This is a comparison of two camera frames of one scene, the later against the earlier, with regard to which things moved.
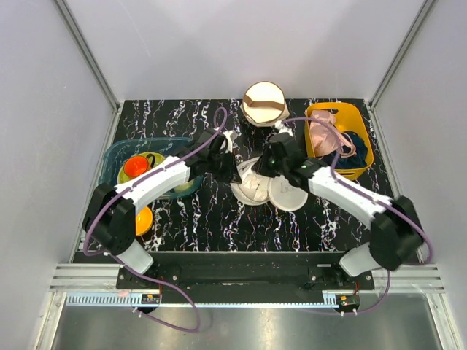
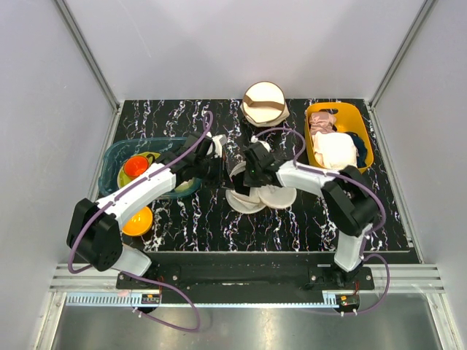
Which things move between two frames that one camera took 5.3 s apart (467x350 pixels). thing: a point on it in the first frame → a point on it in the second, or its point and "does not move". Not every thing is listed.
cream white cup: (185, 187) does not move
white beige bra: (252, 189) → (334, 150)
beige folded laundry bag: (263, 103) does not move
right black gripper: (260, 165) → (247, 181)
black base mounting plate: (245, 273) does not move
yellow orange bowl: (144, 220) does not move
